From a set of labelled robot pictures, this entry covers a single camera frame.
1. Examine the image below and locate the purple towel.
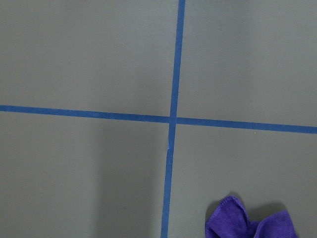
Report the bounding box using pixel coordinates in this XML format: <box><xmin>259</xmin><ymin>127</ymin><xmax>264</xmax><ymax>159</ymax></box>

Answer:
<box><xmin>205</xmin><ymin>196</ymin><xmax>297</xmax><ymax>238</ymax></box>

